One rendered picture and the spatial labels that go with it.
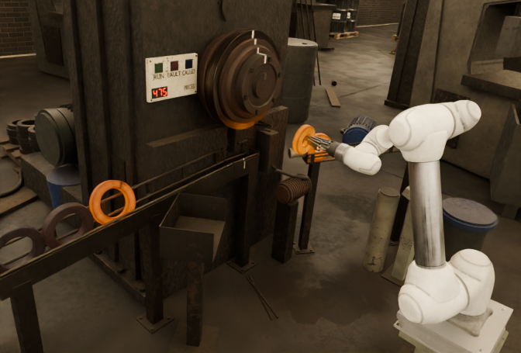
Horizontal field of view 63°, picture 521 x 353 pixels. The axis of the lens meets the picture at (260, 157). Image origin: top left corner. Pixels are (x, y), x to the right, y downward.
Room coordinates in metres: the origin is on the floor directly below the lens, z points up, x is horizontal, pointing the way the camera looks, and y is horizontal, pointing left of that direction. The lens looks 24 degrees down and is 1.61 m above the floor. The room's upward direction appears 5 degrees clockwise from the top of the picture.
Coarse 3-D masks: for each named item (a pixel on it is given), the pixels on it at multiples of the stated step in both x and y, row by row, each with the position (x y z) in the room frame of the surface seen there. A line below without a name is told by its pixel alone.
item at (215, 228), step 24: (168, 216) 1.41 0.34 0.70; (192, 216) 1.56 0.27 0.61; (216, 216) 1.55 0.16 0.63; (168, 240) 1.30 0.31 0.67; (192, 240) 1.29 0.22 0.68; (216, 240) 1.42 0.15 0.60; (192, 264) 1.42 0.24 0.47; (192, 288) 1.42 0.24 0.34; (192, 312) 1.42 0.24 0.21; (192, 336) 1.42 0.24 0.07; (216, 336) 1.49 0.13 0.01
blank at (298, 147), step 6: (306, 126) 2.02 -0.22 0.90; (300, 132) 1.98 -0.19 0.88; (306, 132) 2.01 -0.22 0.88; (312, 132) 2.05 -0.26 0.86; (294, 138) 1.98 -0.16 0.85; (300, 138) 1.97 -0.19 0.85; (294, 144) 1.97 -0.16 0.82; (300, 144) 1.98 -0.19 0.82; (306, 144) 2.04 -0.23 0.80; (294, 150) 1.99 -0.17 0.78; (300, 150) 1.99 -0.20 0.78; (306, 150) 2.04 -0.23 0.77
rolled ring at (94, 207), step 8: (104, 184) 1.46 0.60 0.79; (112, 184) 1.49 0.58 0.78; (120, 184) 1.51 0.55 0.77; (96, 192) 1.43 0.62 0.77; (104, 192) 1.45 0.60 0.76; (128, 192) 1.51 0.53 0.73; (96, 200) 1.41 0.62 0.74; (128, 200) 1.50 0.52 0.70; (96, 208) 1.40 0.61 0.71; (128, 208) 1.48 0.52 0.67; (96, 216) 1.39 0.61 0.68; (104, 216) 1.41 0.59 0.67
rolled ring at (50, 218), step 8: (56, 208) 1.28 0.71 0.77; (64, 208) 1.28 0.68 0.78; (72, 208) 1.30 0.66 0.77; (80, 208) 1.32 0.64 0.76; (48, 216) 1.25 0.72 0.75; (56, 216) 1.25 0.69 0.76; (88, 216) 1.34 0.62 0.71; (48, 224) 1.23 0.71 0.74; (56, 224) 1.25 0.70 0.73; (88, 224) 1.34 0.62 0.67; (48, 232) 1.23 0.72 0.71; (80, 232) 1.33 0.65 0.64; (48, 240) 1.22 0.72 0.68; (56, 240) 1.25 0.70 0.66; (64, 240) 1.30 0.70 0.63
